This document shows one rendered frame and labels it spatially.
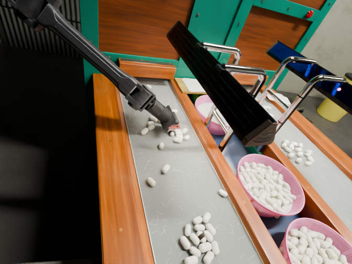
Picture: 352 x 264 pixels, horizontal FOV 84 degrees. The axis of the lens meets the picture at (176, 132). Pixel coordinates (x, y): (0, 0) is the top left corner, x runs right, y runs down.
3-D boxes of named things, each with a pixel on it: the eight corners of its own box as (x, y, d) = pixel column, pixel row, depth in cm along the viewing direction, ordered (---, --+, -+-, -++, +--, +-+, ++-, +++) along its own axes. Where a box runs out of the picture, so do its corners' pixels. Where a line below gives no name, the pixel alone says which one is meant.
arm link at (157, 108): (144, 111, 69) (156, 99, 69) (139, 101, 74) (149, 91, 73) (156, 120, 74) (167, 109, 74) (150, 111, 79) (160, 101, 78)
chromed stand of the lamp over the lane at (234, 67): (180, 168, 80) (224, 67, 51) (166, 134, 93) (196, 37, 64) (219, 163, 88) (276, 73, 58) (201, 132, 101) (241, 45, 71)
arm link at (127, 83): (8, 10, 51) (31, -24, 50) (20, 14, 57) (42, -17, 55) (135, 114, 67) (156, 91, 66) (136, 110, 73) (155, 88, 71)
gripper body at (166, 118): (171, 107, 83) (160, 97, 78) (178, 122, 76) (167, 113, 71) (159, 116, 85) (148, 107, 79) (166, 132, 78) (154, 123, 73)
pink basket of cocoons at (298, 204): (270, 242, 67) (286, 231, 61) (215, 183, 79) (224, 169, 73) (298, 202, 83) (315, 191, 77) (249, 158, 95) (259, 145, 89)
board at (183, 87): (182, 93, 107) (182, 91, 106) (174, 79, 116) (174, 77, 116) (231, 95, 119) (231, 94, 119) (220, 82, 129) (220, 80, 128)
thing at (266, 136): (243, 147, 42) (261, 122, 37) (165, 37, 83) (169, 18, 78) (271, 145, 45) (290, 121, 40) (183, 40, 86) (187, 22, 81)
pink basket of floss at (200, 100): (227, 147, 97) (235, 134, 91) (182, 122, 103) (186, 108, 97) (240, 122, 116) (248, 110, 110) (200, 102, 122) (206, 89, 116)
